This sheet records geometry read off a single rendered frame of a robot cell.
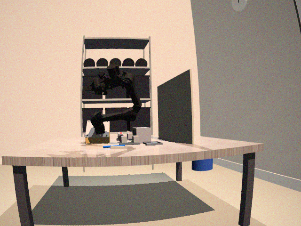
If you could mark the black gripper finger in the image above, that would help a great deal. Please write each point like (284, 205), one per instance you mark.
(91, 87)
(96, 92)

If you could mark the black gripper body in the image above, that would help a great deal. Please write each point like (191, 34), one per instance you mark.
(104, 85)

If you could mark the dark grey flat panel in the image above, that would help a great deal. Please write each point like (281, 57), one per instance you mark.
(175, 108)

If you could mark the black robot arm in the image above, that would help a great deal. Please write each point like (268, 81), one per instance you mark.
(129, 83)

